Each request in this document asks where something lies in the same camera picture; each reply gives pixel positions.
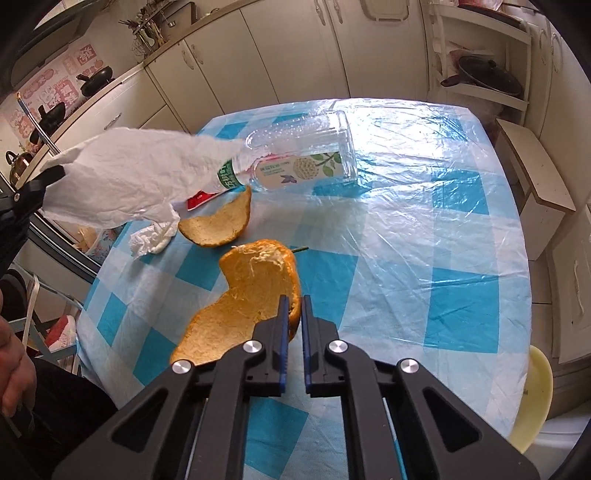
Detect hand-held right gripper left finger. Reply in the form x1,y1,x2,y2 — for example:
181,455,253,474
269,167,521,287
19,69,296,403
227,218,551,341
51,295,291,480

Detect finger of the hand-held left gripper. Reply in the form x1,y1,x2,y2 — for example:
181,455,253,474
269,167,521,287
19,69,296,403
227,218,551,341
11,165,66,217
0,194,34,278

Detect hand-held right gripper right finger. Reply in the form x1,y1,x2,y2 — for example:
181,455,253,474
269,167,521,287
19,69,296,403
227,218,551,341
300,295,541,480

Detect large orange peel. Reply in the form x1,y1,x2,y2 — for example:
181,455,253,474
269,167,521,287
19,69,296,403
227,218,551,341
170,239,303,365

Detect white paper towel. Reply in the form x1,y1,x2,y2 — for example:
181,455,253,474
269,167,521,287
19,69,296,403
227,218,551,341
41,127,243,228

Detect person's left hand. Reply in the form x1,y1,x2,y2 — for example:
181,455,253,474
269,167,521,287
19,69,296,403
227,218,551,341
0,295,38,418

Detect steel kettle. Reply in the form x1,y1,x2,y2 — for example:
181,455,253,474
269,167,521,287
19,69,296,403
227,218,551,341
6,150,34,183

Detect blue white shelving rack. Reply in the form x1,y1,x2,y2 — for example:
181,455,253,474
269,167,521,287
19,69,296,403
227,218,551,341
9,272,84,374

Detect white stove side drawers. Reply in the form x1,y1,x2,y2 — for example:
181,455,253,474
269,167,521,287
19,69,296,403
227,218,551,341
46,65,185,153

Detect black wok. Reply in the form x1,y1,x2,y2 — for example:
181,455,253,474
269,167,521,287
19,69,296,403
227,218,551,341
76,66,114,95

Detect small crumpled tissue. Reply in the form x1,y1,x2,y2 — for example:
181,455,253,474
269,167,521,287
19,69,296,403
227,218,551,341
129,220,178,258

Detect small orange peel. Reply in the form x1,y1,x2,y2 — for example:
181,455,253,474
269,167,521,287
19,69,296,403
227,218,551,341
178,185,253,248

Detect red white packet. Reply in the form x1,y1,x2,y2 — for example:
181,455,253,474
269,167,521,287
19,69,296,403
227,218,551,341
186,190,220,212

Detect blue checked plastic tablecloth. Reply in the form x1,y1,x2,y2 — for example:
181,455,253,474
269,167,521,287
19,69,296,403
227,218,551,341
76,97,534,480

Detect green label plastic bottle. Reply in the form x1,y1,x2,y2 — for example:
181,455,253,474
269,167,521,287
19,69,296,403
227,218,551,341
216,157,252,192

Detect person's left leg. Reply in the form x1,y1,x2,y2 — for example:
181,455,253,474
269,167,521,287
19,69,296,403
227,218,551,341
0,357,121,480

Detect clear square plastic bottle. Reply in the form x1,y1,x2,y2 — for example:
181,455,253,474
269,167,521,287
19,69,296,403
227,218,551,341
231,110,358,191

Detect yellow plastic stool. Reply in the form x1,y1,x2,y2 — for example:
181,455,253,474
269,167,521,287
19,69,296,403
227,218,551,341
508,345,554,455

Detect white sink base cabinets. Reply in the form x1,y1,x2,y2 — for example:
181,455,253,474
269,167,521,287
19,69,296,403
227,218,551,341
143,0,352,121

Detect white drawer cabinet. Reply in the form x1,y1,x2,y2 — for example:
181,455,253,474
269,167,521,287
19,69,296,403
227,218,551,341
531,18,591,416

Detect white wooden stool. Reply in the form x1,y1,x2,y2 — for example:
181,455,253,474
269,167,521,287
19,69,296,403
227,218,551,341
494,117,577,261

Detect black frying pan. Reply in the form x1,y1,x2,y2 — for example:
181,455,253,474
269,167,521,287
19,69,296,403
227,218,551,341
441,55,525,97

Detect white hanging bag holder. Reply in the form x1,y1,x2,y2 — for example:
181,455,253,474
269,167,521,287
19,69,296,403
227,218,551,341
358,0,411,23

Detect white trolley rack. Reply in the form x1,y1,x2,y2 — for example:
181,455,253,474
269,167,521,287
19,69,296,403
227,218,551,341
425,0,534,125

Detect dark door frame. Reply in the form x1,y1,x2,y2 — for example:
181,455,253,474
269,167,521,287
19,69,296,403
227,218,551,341
28,208,100,280

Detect red wall stickers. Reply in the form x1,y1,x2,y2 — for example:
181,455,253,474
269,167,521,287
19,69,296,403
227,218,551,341
7,41,93,139

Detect wall utensil rack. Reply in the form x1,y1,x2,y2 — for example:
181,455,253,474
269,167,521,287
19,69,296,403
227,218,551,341
117,4,195,51

